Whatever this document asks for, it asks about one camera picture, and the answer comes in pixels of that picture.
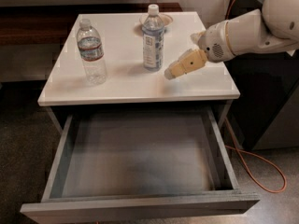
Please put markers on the grey top drawer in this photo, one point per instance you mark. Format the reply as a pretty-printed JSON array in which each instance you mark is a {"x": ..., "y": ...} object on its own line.
[{"x": 112, "y": 166}]

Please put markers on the dark counter cabinet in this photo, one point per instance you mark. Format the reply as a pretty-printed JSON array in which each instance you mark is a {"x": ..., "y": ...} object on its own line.
[{"x": 266, "y": 115}]

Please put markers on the blue label plastic bottle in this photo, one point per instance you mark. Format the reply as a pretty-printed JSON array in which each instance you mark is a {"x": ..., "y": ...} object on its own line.
[{"x": 153, "y": 39}]

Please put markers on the small white bowl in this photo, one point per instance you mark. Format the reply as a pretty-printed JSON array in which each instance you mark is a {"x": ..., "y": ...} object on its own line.
[{"x": 167, "y": 20}]

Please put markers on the dark wooden bench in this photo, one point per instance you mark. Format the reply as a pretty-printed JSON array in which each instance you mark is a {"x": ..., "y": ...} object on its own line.
[{"x": 50, "y": 24}]

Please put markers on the clear red label water bottle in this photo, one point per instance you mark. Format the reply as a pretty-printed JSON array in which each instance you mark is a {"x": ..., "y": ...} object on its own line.
[{"x": 91, "y": 52}]

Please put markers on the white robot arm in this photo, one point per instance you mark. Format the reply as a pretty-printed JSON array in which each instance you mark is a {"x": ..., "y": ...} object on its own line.
[{"x": 273, "y": 28}]

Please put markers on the white topped grey drawer cabinet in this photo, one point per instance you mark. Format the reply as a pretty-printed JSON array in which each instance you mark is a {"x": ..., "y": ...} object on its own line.
[{"x": 127, "y": 80}]

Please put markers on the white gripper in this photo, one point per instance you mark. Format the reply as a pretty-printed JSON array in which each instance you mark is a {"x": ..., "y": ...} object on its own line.
[{"x": 212, "y": 42}]

